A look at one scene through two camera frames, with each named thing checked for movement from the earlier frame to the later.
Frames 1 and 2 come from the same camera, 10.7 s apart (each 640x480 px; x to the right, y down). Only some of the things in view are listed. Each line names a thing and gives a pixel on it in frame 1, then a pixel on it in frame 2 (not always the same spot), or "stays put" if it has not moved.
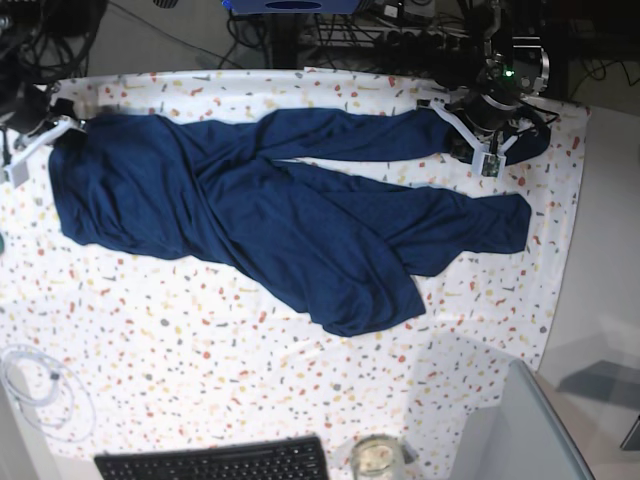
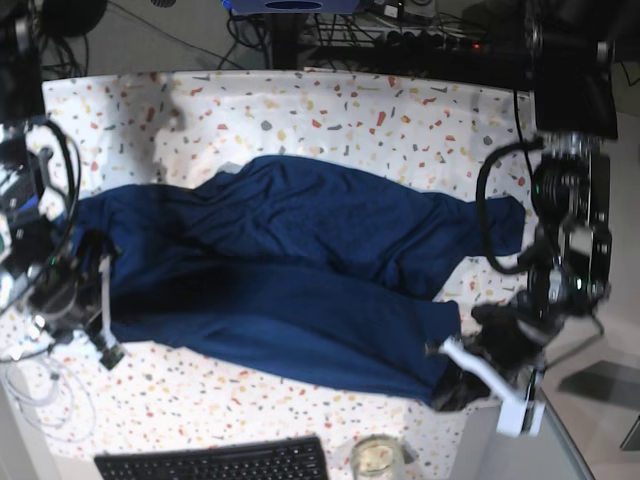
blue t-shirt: (341, 252) → (302, 265)
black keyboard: (302, 458) stays put
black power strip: (392, 36) stays put
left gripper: (30, 108) → (67, 293)
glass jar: (377, 456) stays put
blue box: (291, 6) stays put
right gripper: (486, 115) → (514, 330)
